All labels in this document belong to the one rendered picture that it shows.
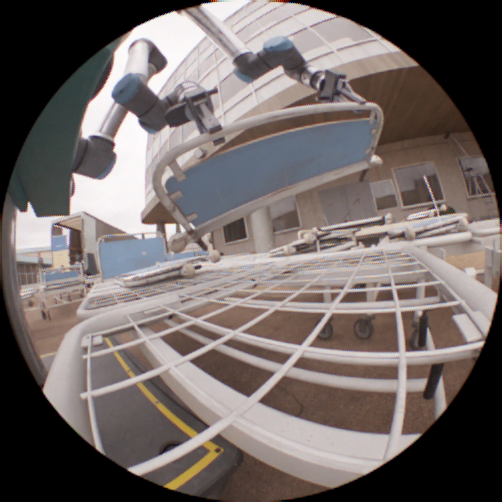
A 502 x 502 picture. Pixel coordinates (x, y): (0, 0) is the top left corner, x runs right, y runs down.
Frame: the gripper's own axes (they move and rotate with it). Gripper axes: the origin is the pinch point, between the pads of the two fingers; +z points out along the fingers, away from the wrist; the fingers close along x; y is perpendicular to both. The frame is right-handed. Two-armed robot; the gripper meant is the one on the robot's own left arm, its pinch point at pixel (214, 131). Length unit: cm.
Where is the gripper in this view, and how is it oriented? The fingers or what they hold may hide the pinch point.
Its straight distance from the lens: 39.0
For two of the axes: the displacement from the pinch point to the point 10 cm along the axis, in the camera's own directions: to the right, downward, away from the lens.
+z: 4.2, 8.6, -2.8
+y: 9.0, -4.3, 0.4
